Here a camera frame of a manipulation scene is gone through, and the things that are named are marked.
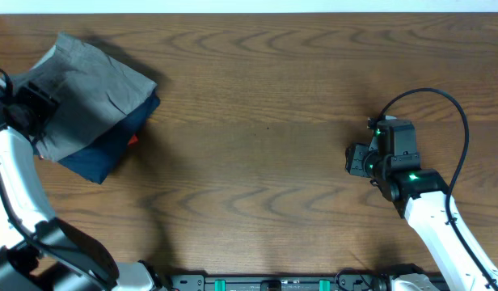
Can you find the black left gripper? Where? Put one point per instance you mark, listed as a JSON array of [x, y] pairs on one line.
[[43, 102]]

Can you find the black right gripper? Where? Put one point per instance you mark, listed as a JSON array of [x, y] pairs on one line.
[[355, 158]]

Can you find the grey shorts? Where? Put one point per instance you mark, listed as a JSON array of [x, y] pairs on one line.
[[94, 92]]

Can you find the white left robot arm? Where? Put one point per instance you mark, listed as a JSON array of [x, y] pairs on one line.
[[38, 250]]

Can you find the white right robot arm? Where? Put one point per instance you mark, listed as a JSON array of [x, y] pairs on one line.
[[422, 198]]

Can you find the folded navy blue garment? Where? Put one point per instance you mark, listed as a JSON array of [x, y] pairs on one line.
[[96, 161]]

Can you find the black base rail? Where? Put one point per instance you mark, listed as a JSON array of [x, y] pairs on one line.
[[398, 277]]

